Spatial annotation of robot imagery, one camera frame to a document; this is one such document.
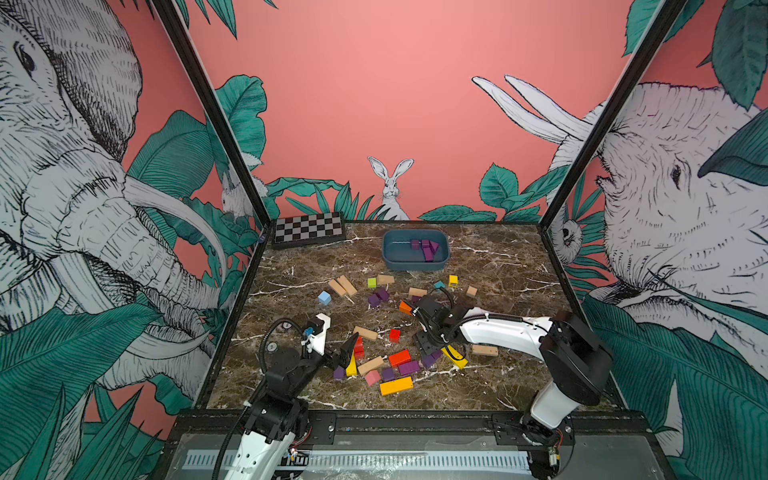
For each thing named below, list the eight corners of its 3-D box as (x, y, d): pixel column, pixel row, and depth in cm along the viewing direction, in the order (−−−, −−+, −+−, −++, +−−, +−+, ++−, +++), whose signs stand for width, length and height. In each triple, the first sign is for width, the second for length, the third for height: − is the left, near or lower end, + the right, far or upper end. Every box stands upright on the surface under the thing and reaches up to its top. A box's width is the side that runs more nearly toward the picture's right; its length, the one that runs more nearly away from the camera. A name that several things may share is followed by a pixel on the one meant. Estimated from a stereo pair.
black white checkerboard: (275, 250, 114) (272, 244, 111) (277, 224, 123) (274, 218, 120) (346, 240, 117) (345, 234, 114) (343, 216, 126) (342, 210, 123)
